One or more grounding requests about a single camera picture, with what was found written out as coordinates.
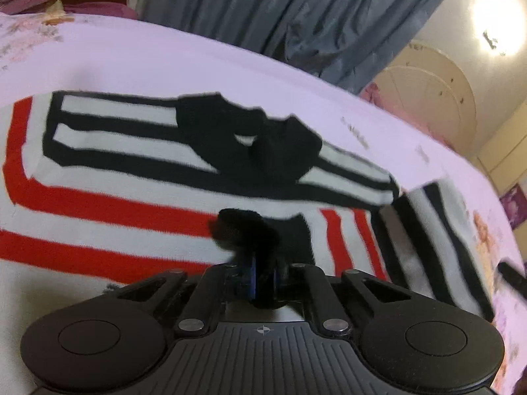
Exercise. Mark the glowing wall lamp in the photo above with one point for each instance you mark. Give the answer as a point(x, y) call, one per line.
point(500, 25)

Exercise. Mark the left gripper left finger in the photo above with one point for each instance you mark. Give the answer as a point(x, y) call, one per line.
point(183, 302)

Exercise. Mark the purple pink pillow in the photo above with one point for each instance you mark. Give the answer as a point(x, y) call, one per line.
point(15, 7)

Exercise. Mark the red black white striped sweater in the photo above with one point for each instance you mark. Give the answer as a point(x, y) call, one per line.
point(122, 187)

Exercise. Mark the pink floral bed sheet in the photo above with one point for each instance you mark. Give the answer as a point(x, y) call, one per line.
point(42, 54)

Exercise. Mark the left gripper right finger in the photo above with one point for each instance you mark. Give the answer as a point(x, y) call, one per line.
point(329, 304)

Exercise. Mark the blue grey curtain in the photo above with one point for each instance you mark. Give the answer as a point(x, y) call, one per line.
point(343, 42)

